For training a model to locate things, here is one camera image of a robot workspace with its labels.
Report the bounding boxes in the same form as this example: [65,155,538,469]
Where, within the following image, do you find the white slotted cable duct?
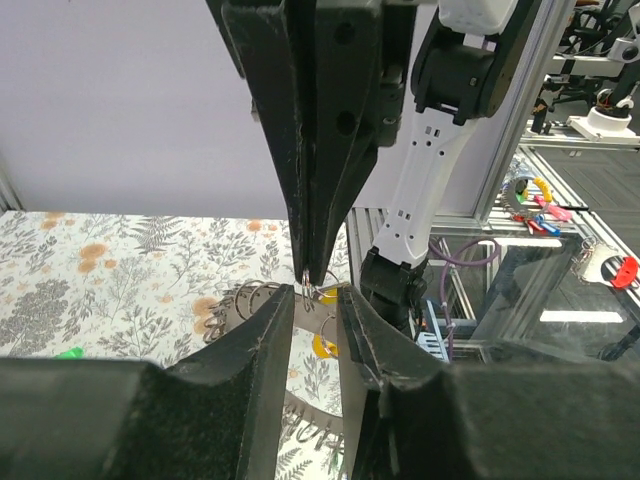
[415,300,451,363]

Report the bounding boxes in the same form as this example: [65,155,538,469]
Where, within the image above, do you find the green tagged key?
[55,347,84,359]

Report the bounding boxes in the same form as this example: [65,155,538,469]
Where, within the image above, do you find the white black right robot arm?
[208,1,540,331]

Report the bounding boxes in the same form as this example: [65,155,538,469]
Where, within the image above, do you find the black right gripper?
[207,1,417,285]

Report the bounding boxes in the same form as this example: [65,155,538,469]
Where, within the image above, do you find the spare key ring with tags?
[502,174,574,236]

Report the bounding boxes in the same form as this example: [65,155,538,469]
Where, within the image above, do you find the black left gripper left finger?
[1,285,294,479]

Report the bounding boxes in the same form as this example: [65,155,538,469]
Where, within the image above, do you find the grey metal key organiser ring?
[202,269,351,469]

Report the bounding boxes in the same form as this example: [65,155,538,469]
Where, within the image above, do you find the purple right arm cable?
[427,235,501,361]

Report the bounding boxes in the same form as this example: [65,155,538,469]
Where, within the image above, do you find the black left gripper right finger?
[337,286,639,479]

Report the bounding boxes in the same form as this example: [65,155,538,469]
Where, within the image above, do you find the floral table mat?
[1,211,345,479]

